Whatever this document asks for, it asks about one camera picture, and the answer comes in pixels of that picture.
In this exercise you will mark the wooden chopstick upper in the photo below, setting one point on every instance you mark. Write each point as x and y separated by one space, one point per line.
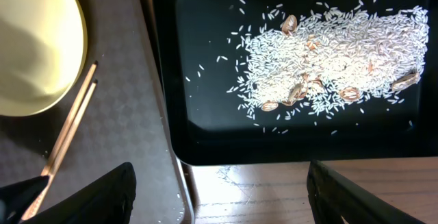
69 119

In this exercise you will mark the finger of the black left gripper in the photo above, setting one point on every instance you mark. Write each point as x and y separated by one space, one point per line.
16 198

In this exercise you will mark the rice and shell scraps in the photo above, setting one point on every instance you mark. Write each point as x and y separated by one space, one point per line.
280 65

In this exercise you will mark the yellow plate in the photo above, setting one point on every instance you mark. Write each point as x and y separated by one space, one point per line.
43 51

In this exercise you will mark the black waste tray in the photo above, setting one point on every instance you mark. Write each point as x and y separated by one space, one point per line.
198 44

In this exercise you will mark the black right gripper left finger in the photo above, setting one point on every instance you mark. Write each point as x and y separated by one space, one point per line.
108 200

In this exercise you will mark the wooden chopstick lower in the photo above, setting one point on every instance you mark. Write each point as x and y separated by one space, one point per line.
35 206

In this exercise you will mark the brown serving tray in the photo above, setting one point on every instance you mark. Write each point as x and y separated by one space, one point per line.
125 120

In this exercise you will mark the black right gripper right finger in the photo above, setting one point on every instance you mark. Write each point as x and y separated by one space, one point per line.
335 199

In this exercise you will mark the wooden chopstick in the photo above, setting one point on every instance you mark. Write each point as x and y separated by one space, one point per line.
35 206
69 119

